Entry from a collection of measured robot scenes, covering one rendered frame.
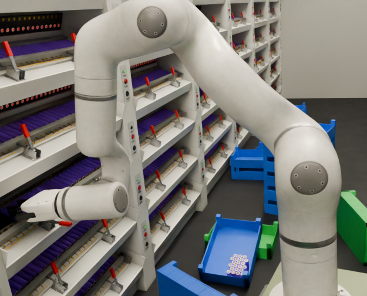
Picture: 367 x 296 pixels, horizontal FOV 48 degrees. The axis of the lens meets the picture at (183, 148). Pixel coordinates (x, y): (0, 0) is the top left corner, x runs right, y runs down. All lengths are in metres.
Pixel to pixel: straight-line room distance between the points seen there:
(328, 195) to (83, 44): 0.55
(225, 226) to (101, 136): 1.13
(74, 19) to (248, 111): 0.83
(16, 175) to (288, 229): 0.63
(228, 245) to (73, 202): 0.99
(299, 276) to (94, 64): 0.62
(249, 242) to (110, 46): 1.23
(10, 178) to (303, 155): 0.66
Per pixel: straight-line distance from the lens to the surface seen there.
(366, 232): 1.81
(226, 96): 0.80
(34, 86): 1.10
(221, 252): 1.83
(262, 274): 1.78
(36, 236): 1.16
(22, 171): 1.06
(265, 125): 0.86
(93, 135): 0.90
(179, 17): 0.76
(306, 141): 0.79
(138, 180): 1.55
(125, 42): 0.79
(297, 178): 0.76
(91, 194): 0.97
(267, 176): 2.15
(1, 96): 1.02
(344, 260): 1.91
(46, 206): 1.04
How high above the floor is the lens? 1.04
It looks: 18 degrees down
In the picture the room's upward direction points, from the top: 5 degrees counter-clockwise
